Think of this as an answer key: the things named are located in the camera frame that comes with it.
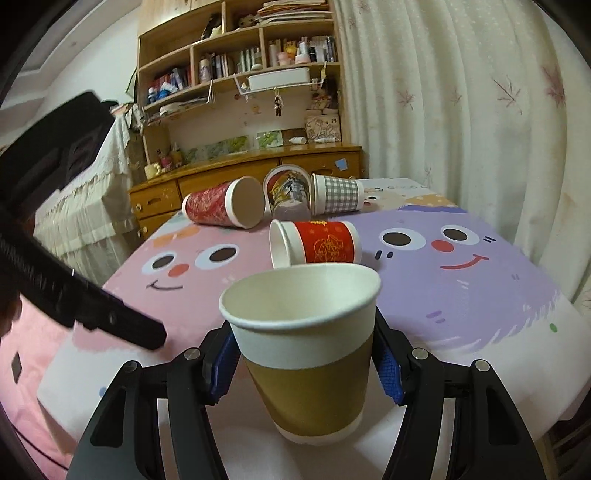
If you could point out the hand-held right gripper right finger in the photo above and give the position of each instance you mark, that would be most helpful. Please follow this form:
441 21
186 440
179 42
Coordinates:
390 374

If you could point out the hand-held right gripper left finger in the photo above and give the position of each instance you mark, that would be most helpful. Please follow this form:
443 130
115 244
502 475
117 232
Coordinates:
221 371

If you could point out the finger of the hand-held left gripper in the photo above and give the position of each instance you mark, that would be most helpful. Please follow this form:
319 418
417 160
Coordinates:
124 321

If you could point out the gold banded white paper cup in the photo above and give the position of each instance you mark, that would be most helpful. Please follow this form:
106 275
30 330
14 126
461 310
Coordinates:
304 392

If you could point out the red patterned paper cup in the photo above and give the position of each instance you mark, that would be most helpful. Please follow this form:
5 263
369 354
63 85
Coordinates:
207 207

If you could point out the red banded white paper cup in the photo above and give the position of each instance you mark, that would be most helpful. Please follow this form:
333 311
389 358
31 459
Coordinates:
323 242

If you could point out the grey checked paper cup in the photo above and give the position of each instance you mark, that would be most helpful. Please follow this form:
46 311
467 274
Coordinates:
337 194

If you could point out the cartoon print paper cup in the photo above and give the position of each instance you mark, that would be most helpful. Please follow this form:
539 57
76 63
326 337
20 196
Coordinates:
288 189

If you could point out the white lace cover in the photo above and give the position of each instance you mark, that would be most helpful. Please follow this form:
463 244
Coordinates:
106 184

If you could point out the yellow mug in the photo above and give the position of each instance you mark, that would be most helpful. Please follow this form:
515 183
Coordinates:
152 170

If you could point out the cartoon face printed tablecloth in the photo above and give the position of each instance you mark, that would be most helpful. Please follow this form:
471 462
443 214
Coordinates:
461 286

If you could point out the pink blanket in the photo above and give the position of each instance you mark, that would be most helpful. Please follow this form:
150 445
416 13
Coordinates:
32 392

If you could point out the wooden drawer cabinet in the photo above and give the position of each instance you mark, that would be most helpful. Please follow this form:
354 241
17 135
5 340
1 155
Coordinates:
194 177

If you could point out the wooden bookshelf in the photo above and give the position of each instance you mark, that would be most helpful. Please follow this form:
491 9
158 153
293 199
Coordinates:
231 50

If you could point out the white plastic basket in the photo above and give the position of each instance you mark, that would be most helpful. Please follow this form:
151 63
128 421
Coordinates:
278 78

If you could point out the printed canvas bag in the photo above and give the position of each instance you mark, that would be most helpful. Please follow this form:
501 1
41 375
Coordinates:
323 128

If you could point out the floral cream curtain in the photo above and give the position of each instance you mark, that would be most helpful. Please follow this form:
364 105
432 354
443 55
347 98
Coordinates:
438 92

